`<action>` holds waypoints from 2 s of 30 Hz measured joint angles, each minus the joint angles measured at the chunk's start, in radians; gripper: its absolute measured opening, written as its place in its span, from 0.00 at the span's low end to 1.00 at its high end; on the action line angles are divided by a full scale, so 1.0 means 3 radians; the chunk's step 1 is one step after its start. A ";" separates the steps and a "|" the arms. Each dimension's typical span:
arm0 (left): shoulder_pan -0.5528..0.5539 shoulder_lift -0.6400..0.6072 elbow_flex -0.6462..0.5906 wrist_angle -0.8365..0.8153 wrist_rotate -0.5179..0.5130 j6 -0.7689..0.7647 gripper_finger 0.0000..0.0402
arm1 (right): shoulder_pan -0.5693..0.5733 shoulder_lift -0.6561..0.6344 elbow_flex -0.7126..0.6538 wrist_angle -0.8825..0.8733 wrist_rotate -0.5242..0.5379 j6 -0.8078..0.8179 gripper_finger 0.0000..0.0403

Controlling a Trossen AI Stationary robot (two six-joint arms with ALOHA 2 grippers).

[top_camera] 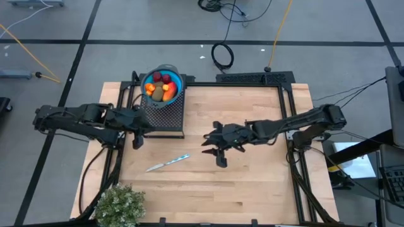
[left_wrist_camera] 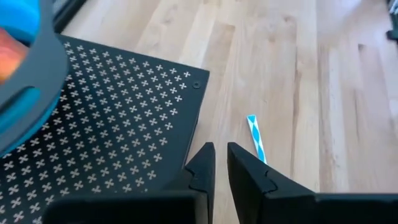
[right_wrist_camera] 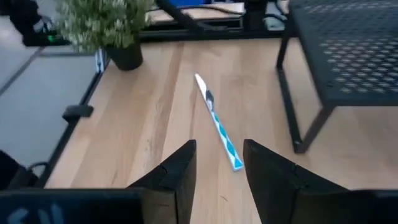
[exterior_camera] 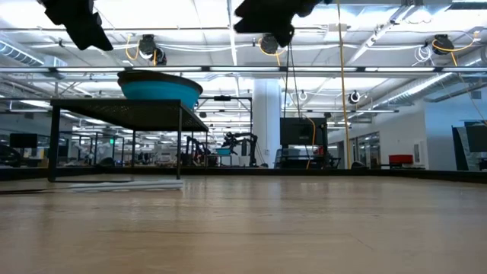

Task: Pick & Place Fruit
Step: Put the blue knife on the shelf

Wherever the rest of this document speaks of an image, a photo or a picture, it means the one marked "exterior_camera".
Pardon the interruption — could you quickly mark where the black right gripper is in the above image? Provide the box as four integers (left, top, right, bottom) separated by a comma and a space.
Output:
233, 0, 324, 49

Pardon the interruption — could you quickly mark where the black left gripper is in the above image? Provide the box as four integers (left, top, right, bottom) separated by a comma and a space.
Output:
37, 0, 114, 52

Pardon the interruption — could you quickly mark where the blue grey collapsible colander bowl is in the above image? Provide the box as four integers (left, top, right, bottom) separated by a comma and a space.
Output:
116, 70, 204, 110

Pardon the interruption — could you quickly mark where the black perforated metal shelf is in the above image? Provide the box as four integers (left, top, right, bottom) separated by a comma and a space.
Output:
47, 97, 209, 183

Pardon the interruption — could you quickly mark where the white pillar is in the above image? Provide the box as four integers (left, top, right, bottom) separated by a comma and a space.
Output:
252, 78, 284, 168

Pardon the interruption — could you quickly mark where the black monitor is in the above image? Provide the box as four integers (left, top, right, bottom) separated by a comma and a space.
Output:
279, 116, 329, 147

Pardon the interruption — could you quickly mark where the red box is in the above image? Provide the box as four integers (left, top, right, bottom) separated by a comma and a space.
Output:
387, 153, 415, 166

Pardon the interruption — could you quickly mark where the black panel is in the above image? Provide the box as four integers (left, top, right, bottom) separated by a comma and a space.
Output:
450, 120, 487, 172

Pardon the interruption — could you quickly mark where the yellow cable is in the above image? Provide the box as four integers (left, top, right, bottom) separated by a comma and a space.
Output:
335, 0, 368, 171
305, 113, 317, 170

